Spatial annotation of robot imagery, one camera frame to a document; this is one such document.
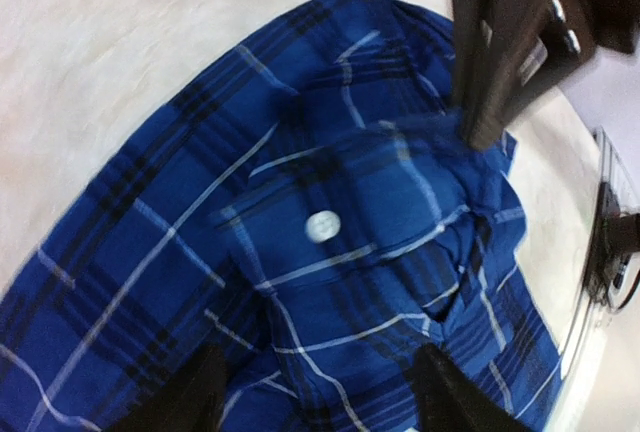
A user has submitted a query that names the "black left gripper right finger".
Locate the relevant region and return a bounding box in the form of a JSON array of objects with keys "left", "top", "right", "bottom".
[{"left": 411, "top": 344, "right": 523, "bottom": 432}]

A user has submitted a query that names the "aluminium front frame rail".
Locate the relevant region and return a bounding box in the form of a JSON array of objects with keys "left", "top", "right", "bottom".
[{"left": 561, "top": 128, "right": 639, "bottom": 388}]

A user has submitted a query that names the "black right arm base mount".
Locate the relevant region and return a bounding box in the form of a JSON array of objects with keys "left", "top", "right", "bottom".
[{"left": 582, "top": 181, "right": 639, "bottom": 314}]

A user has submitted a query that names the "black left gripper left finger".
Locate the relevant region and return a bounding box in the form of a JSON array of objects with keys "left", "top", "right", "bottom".
[{"left": 108, "top": 345, "right": 227, "bottom": 432}]

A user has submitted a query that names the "blue plaid flannel shirt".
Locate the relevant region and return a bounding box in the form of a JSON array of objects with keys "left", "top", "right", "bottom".
[{"left": 1, "top": 0, "right": 562, "bottom": 431}]

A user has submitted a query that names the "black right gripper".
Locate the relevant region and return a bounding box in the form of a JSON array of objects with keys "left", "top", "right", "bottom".
[{"left": 451, "top": 0, "right": 639, "bottom": 150}]

